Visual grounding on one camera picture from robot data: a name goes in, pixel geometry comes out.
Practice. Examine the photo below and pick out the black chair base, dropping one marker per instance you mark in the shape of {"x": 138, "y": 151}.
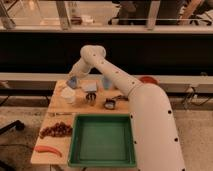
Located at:
{"x": 18, "y": 125}

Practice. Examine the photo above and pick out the metal fork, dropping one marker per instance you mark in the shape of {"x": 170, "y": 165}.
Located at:
{"x": 61, "y": 114}

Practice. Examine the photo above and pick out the wooden table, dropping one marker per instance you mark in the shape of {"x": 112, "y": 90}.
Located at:
{"x": 59, "y": 105}

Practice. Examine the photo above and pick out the metal whisk cup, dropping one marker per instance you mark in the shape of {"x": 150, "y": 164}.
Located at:
{"x": 91, "y": 98}

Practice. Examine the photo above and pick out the white paper cup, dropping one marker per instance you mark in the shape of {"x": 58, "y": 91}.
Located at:
{"x": 69, "y": 95}

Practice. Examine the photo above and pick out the black handled tool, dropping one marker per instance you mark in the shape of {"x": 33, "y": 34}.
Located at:
{"x": 120, "y": 97}

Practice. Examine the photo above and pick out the blue plastic cup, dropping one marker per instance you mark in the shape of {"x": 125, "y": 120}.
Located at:
{"x": 106, "y": 83}

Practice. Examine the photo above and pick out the small metal square container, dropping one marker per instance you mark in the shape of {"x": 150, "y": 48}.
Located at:
{"x": 110, "y": 104}

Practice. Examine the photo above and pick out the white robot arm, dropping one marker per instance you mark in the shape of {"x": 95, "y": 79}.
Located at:
{"x": 154, "y": 130}

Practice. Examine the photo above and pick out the orange red bowl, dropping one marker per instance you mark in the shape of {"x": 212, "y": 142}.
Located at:
{"x": 148, "y": 79}

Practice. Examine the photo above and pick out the bunch of red grapes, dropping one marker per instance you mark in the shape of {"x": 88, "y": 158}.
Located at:
{"x": 57, "y": 130}

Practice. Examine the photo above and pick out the orange carrot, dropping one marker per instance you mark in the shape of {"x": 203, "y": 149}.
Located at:
{"x": 42, "y": 149}

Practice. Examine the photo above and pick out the blue sponge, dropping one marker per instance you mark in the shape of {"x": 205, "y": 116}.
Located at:
{"x": 73, "y": 82}

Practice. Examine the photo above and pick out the green plastic tray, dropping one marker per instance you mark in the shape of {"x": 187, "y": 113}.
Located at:
{"x": 100, "y": 140}

